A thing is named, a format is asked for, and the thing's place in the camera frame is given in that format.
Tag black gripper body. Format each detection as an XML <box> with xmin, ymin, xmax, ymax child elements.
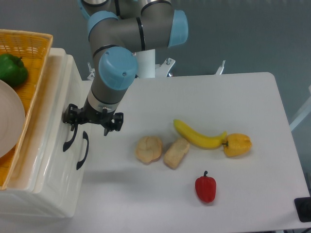
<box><xmin>80</xmin><ymin>98</ymin><xmax>116</xmax><ymax>125</ymax></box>

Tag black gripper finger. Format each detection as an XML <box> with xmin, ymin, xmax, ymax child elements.
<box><xmin>101</xmin><ymin>112</ymin><xmax>123</xmax><ymax>136</ymax></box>
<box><xmin>62</xmin><ymin>103</ymin><xmax>82</xmax><ymax>126</ymax></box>

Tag black top drawer handle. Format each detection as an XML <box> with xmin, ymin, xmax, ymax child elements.
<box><xmin>63</xmin><ymin>123</ymin><xmax>78</xmax><ymax>152</ymax></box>

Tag black drawer handle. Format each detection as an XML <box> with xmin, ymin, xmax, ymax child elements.
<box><xmin>76</xmin><ymin>131</ymin><xmax>89</xmax><ymax>170</ymax></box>
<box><xmin>63</xmin><ymin>123</ymin><xmax>78</xmax><ymax>152</ymax></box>

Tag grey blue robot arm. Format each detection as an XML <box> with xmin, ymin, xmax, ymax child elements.
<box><xmin>63</xmin><ymin>0</ymin><xmax>189</xmax><ymax>133</ymax></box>

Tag white drawer cabinet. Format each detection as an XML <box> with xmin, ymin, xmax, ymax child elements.
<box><xmin>0</xmin><ymin>48</ymin><xmax>90</xmax><ymax>217</ymax></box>

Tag round bread roll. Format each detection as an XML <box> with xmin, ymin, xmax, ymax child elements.
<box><xmin>135</xmin><ymin>136</ymin><xmax>163</xmax><ymax>164</ymax></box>

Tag beige round plate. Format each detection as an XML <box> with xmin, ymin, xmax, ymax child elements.
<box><xmin>0</xmin><ymin>81</ymin><xmax>25</xmax><ymax>157</ymax></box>

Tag rectangular bread slice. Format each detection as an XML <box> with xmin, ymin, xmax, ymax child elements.
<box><xmin>164</xmin><ymin>138</ymin><xmax>190</xmax><ymax>169</ymax></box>

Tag green bell pepper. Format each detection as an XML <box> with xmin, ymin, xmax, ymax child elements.
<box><xmin>0</xmin><ymin>53</ymin><xmax>28</xmax><ymax>87</ymax></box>

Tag orange woven basket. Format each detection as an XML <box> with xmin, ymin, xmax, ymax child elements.
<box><xmin>0</xmin><ymin>29</ymin><xmax>53</xmax><ymax>190</ymax></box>

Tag yellow banana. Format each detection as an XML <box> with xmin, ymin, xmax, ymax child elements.
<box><xmin>173</xmin><ymin>119</ymin><xmax>227</xmax><ymax>150</ymax></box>

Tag red bell pepper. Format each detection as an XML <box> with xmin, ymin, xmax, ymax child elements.
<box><xmin>195</xmin><ymin>171</ymin><xmax>217</xmax><ymax>203</ymax></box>

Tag yellow bell pepper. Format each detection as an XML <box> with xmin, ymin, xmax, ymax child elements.
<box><xmin>222</xmin><ymin>133</ymin><xmax>252</xmax><ymax>157</ymax></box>

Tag black device at edge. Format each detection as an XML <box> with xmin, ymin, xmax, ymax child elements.
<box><xmin>294</xmin><ymin>197</ymin><xmax>311</xmax><ymax>222</ymax></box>

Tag black lower drawer handle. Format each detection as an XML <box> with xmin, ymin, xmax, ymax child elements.
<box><xmin>76</xmin><ymin>131</ymin><xmax>89</xmax><ymax>170</ymax></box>

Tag white frame bar right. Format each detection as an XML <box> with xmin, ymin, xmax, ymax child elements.
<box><xmin>289</xmin><ymin>86</ymin><xmax>311</xmax><ymax>132</ymax></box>

